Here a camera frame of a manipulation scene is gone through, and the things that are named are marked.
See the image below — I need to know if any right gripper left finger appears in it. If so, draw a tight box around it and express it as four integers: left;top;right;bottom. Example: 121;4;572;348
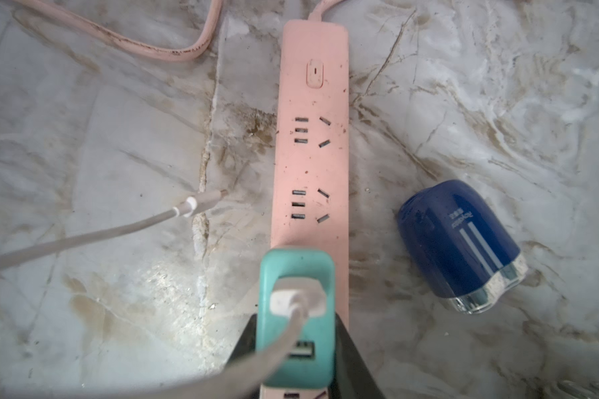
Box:
224;313;261;399

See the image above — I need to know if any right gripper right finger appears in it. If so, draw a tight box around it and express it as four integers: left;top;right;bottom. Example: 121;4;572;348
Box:
329;314;385;399

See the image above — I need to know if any white charging cable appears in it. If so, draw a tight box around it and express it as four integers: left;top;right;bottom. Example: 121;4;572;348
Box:
0;188;328;399

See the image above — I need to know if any teal USB charger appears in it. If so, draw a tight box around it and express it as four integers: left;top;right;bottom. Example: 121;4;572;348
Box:
256;248;335;390

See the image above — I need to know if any blue shaver with white stripes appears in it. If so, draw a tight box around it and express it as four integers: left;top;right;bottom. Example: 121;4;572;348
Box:
397;180;529;314

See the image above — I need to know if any pink power strip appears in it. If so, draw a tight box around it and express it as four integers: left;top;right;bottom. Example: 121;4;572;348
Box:
256;20;349;398

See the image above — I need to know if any pink power strip cable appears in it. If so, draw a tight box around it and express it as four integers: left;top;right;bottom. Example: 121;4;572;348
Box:
14;0;348;63

